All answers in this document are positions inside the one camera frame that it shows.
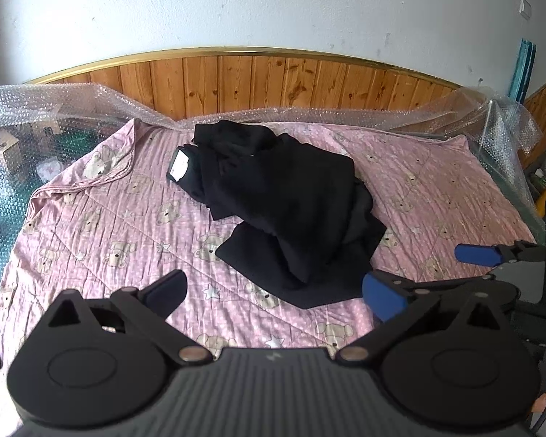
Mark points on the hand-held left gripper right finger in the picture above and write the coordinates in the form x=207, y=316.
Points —
x=382, y=298

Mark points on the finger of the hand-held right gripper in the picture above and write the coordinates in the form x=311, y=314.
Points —
x=477, y=255

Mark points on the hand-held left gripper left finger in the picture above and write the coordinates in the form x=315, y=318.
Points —
x=166, y=293

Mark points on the black pants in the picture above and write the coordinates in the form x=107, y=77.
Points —
x=291, y=218

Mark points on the yellow object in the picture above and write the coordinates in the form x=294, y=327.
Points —
x=543, y=196

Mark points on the pink bear print quilt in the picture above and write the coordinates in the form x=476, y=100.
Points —
x=118, y=218

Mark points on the small cardboard box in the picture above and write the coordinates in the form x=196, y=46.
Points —
x=4, y=143

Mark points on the clear bubble wrap sheet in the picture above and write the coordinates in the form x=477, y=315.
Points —
x=50, y=104

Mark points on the wooden headboard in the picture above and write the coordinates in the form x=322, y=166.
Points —
x=255, y=82

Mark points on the white wall switch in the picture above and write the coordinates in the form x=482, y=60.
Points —
x=525, y=7

